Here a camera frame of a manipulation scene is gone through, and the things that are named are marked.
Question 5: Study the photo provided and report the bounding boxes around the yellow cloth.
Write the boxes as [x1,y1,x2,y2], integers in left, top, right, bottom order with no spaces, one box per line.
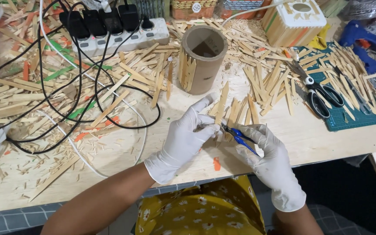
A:
[308,23,333,50]

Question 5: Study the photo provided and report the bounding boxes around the black cable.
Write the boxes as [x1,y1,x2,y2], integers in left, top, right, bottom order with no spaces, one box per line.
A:
[0,0,117,155]
[95,31,161,130]

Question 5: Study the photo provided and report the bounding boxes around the pointed wooden craft stick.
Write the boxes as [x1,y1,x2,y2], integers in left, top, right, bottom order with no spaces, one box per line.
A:
[214,81,230,127]

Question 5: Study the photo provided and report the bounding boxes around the yellow floral dress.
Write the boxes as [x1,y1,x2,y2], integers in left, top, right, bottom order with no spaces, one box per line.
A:
[135,175,267,235]

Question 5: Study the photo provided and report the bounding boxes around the person's left hand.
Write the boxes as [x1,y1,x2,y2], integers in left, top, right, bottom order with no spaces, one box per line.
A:
[144,94,223,185]

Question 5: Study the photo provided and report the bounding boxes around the small black plug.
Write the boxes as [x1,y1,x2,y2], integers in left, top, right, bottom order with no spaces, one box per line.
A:
[141,16,154,31]

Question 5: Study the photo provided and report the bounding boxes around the craft stick tissue box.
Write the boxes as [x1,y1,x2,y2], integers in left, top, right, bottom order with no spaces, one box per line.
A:
[261,0,327,48]

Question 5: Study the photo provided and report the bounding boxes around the heap of wooden craft sticks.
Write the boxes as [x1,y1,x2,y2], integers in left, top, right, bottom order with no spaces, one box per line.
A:
[297,40,376,122]
[0,0,179,157]
[168,18,301,126]

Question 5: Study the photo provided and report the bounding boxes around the black and white scissors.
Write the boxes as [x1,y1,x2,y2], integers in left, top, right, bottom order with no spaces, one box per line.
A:
[287,60,345,119]

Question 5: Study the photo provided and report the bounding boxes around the woven orange basket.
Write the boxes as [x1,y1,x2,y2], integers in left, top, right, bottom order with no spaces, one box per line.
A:
[170,0,218,20]

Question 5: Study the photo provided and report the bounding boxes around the white power strip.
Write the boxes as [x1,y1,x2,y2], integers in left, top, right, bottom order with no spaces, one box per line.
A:
[72,18,170,58]

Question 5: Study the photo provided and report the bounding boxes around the green cutting mat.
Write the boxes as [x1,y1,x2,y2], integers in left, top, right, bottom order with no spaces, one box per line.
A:
[296,42,376,133]

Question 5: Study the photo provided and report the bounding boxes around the thin white cable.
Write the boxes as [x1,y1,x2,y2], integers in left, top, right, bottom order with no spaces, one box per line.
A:
[221,0,294,27]

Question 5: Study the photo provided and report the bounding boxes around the blue glue gun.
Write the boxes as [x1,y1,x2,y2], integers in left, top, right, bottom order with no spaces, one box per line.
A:
[338,20,376,76]

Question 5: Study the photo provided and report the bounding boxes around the patterned woven basket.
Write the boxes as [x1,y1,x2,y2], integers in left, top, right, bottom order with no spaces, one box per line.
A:
[220,0,273,19]

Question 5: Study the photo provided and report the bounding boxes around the clear plastic bag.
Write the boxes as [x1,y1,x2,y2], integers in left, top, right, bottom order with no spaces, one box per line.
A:
[337,0,376,37]

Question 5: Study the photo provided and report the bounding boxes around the long wooden stick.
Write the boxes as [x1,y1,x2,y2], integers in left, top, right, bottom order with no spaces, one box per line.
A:
[28,156,81,202]

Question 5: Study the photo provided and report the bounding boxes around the black power adapter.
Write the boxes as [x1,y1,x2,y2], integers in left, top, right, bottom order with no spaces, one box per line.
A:
[82,9,108,38]
[99,7,123,35]
[59,10,91,40]
[118,3,140,32]

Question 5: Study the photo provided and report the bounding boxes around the blue handled cutter pliers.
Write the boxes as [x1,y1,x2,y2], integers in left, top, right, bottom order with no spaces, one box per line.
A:
[221,122,260,157]

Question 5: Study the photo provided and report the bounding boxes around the person's right hand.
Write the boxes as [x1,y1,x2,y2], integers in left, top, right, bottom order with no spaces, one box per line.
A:
[232,124,307,213]

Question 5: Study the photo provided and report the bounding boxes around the cardboard tube with glued sticks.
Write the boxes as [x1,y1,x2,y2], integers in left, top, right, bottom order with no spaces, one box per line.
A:
[178,25,229,96]

